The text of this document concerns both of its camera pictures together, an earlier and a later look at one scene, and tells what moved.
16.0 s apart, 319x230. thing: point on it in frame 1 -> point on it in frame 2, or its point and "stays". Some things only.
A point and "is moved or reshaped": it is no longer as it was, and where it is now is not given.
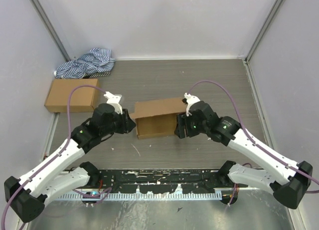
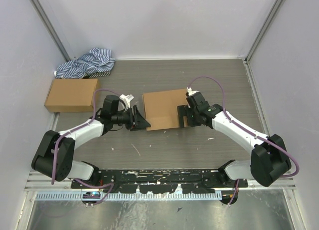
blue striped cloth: x=96 y=63 stays
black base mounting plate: x=158 y=180 stays
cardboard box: x=157 y=117 is moved or reshaped
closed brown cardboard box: x=81 y=99 stays
